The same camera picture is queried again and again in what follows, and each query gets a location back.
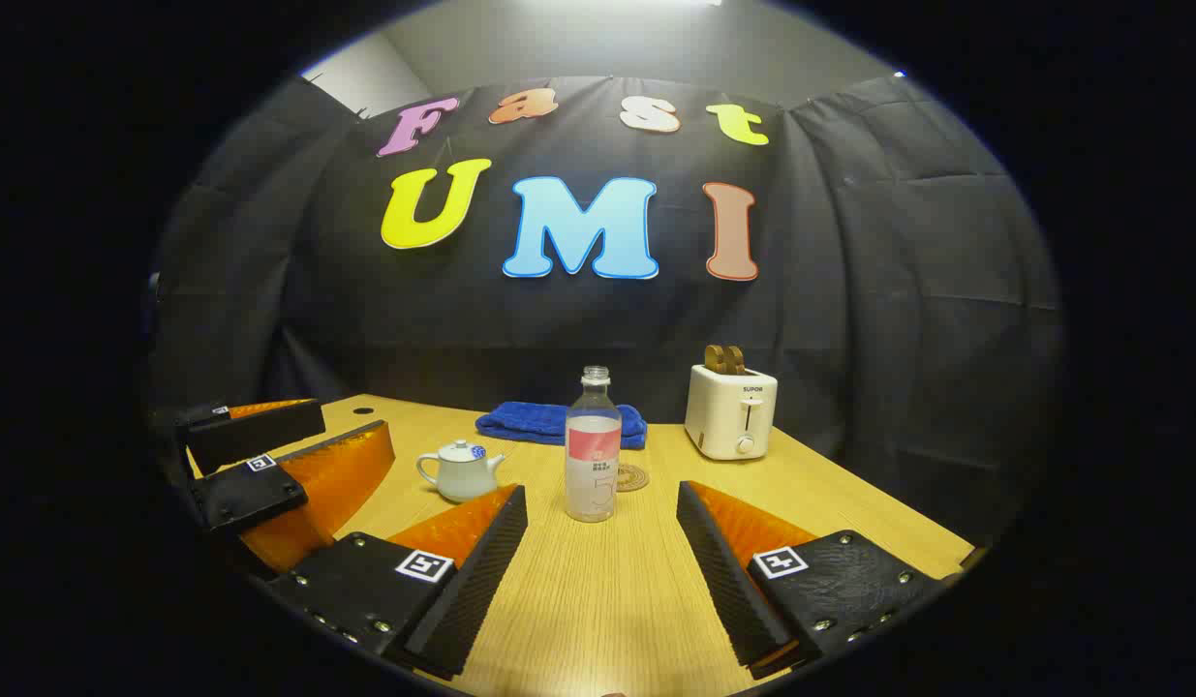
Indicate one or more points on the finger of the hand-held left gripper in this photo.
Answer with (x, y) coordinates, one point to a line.
(259, 434)
(249, 496)

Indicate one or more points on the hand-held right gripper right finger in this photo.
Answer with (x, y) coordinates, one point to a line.
(728, 581)

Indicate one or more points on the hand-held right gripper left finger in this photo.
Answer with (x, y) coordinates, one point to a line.
(476, 590)

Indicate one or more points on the white ceramic teacup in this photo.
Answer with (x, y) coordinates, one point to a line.
(459, 481)

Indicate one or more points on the round wooden coaster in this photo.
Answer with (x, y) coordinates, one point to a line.
(637, 478)

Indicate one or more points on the clear water bottle red label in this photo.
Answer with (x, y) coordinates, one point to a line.
(593, 484)

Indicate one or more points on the white toaster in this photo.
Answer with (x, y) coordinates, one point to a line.
(719, 416)

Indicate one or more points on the blue towel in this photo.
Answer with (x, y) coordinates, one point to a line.
(530, 423)

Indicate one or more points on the brown bread slice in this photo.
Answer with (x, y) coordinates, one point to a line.
(737, 361)
(715, 360)

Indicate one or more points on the black backdrop cloth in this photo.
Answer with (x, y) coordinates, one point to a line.
(849, 319)

